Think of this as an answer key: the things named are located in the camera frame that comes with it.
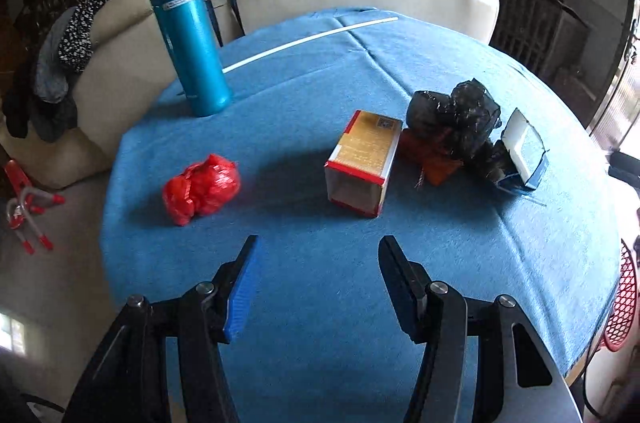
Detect dark bag straps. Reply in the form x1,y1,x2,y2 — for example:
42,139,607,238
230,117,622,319
207,0,246,48

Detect black and white patterned cloth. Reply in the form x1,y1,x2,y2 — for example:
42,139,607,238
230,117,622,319
57,0,151,74

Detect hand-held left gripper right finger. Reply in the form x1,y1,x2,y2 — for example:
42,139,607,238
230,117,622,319
377,235,583,423

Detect crushed blue and white carton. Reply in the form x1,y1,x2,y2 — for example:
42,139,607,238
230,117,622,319
492,107,550,196

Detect teal thermos bottle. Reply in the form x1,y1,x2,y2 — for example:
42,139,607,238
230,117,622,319
145,0,233,118

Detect blue tablecloth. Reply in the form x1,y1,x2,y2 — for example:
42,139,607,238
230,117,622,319
100,7,623,423

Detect red mesh basket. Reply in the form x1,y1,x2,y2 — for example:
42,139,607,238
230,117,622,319
602,238,640,351

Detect grey cloth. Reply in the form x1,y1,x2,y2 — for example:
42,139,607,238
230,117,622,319
32,10,78,104

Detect metal door frame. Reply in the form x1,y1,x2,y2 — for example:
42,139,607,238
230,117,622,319
590,0,640,149

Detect dark wooden slatted furniture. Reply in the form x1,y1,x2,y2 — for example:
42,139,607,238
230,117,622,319
445,0,591,79

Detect thin white stick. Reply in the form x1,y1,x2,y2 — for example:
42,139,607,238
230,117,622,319
221,16,399,75

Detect red and white clamp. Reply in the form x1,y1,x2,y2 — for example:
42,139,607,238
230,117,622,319
4,160,67,255

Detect dark cloth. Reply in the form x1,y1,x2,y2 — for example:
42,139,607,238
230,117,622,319
2,68,78,143

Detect orange wrapper with red net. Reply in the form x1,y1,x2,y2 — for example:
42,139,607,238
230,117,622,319
397,128,463,189

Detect black plastic bag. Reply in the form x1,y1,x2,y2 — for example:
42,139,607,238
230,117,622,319
405,79,502,178

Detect red plastic bag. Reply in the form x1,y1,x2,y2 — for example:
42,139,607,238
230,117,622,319
162,154,241,226

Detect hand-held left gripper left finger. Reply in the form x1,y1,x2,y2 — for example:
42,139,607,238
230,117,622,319
62,234,261,423

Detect red and gold cardboard box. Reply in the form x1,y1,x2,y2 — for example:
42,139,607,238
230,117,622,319
324,110,404,219

